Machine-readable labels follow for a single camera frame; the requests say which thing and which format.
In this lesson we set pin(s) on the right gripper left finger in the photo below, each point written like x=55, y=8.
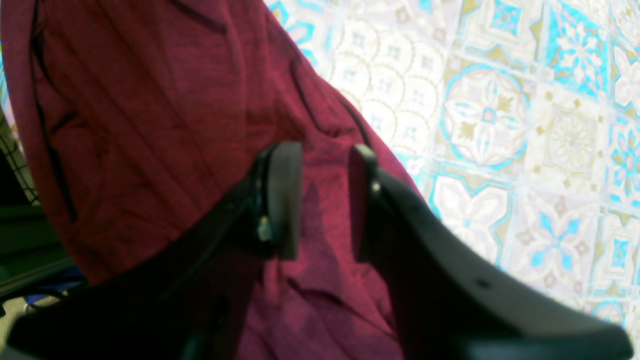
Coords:
x=189, y=302

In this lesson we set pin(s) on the patterned tablecloth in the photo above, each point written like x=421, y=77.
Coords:
x=517, y=120

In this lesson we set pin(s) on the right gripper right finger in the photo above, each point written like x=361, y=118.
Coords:
x=448, y=302

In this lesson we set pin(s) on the maroon t-shirt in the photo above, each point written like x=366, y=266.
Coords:
x=136, y=116

